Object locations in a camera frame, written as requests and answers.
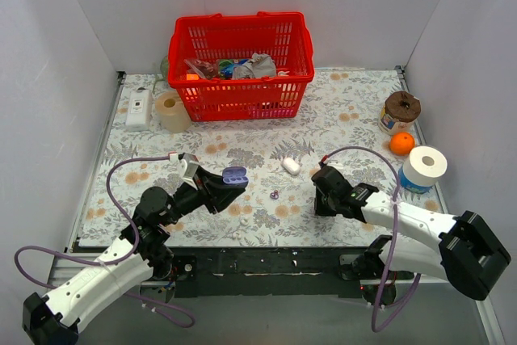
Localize purple earbud charging case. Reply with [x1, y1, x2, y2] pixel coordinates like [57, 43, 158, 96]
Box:
[222, 166, 249, 187]

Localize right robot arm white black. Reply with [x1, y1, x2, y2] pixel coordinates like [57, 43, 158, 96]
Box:
[312, 166, 511, 301]

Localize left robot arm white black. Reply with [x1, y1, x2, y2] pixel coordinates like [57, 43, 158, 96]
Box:
[23, 168, 248, 344]

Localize white earbud charging case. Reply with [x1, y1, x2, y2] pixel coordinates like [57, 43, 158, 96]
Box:
[281, 158, 301, 176]

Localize beige tape roll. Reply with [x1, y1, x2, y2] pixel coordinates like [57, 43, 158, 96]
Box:
[155, 90, 191, 133]

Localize floral table cloth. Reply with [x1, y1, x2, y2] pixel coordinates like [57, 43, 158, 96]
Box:
[76, 69, 449, 248]

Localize orange fruit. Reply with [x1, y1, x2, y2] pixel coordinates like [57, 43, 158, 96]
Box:
[389, 132, 415, 156]

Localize white toilet paper roll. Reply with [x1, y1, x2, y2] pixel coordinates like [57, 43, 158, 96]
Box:
[398, 145, 448, 194]

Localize brown lidded jar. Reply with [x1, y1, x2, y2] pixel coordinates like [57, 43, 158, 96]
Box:
[378, 90, 422, 136]

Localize crumpled grey bag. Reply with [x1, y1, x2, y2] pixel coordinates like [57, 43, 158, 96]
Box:
[232, 53, 277, 80]

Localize red plastic shopping basket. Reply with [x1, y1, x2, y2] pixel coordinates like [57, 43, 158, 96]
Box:
[167, 11, 314, 121]

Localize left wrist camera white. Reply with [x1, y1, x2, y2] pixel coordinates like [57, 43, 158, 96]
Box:
[169, 153, 200, 190]

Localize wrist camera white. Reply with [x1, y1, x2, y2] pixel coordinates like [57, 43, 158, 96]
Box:
[319, 155, 345, 173]
[169, 153, 200, 190]

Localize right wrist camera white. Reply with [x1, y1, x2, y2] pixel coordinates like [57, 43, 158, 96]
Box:
[319, 155, 345, 173]

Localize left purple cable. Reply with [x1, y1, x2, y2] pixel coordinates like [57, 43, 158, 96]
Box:
[14, 154, 197, 328]

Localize purple cable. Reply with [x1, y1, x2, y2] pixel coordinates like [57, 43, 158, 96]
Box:
[322, 146, 423, 333]
[14, 154, 197, 328]

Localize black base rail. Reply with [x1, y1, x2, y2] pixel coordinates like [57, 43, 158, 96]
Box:
[124, 246, 405, 297]

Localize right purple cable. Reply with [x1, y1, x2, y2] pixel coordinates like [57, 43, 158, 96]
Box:
[322, 146, 423, 333]

